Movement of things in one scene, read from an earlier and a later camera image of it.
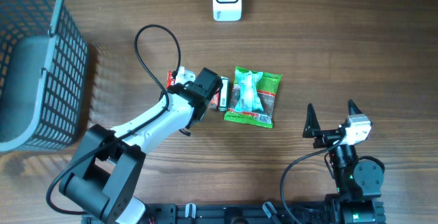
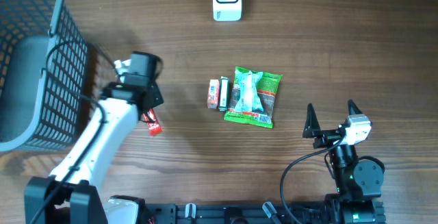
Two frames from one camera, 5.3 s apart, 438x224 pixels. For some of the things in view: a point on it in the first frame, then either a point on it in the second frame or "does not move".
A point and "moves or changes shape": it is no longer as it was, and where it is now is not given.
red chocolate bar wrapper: (170, 81) moves or changes shape
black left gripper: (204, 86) → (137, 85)
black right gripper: (313, 130) does not move
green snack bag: (268, 86) does not move
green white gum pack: (224, 94) does not move
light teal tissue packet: (248, 101) does not move
